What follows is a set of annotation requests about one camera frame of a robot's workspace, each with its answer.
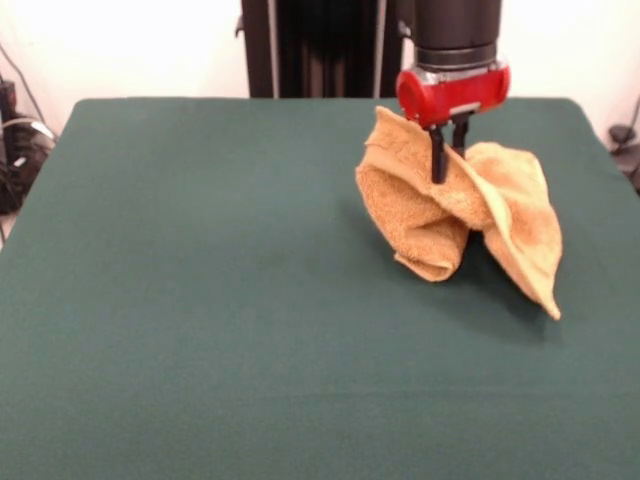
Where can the tan terry towel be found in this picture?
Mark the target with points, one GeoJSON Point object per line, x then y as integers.
{"type": "Point", "coordinates": [400, 225]}

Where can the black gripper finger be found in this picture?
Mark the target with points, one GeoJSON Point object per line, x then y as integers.
{"type": "Point", "coordinates": [460, 135]}
{"type": "Point", "coordinates": [440, 165]}

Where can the black plug adapter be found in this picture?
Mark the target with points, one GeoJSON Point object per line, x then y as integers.
{"type": "Point", "coordinates": [7, 95]}

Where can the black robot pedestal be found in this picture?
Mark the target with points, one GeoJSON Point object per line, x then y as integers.
{"type": "Point", "coordinates": [320, 60]}

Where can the black rounded device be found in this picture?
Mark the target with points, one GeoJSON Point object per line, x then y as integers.
{"type": "Point", "coordinates": [621, 135]}

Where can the dark green table cloth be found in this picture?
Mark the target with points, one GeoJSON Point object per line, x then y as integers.
{"type": "Point", "coordinates": [150, 300]}

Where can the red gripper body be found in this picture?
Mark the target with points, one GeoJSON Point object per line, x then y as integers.
{"type": "Point", "coordinates": [450, 97]}

